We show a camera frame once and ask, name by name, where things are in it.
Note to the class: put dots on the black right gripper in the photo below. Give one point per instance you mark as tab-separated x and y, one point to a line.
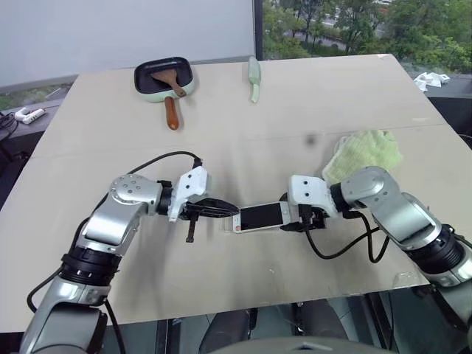
313	218

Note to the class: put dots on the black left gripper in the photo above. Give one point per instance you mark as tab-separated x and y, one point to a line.
193	210

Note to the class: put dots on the white smartphone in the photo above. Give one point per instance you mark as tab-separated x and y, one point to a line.
260	217

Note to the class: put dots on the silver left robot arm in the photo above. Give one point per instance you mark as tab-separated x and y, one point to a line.
125	221

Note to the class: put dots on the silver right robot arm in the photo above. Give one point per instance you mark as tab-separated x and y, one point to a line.
405	221

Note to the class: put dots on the green and white cloth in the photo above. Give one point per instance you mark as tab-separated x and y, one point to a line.
365	151

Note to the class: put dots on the dark rounded shape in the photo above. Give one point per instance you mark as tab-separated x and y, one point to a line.
230	332
324	319

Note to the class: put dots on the light green sheathed knife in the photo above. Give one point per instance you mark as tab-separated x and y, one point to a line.
254	77

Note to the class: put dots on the wooden spatula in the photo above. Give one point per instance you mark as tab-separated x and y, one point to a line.
164	79

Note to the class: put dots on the white crumpled papers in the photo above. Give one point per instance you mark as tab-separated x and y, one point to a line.
429	79

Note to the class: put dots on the white board panel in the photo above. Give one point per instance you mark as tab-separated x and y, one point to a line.
129	29

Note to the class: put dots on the white power strip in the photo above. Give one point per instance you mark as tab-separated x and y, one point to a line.
31	116

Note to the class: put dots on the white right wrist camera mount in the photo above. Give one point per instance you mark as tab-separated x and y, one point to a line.
309	191

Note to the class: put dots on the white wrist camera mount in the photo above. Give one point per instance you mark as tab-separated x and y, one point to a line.
191	184
309	191

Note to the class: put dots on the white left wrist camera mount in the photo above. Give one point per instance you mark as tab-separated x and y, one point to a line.
191	184

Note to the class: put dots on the black window frame post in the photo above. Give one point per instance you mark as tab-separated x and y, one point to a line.
259	29

